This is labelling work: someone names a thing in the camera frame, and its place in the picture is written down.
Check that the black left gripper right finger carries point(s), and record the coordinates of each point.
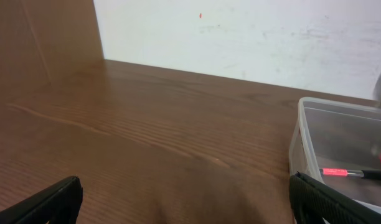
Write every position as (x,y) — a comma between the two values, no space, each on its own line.
(313,202)

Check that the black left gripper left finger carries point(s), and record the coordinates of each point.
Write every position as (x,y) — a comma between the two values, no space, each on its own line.
(59,203)

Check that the small hammer orange black handle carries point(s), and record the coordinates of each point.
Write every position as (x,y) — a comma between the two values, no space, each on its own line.
(363,174)

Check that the clear plastic container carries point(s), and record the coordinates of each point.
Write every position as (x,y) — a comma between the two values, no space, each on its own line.
(337,135)

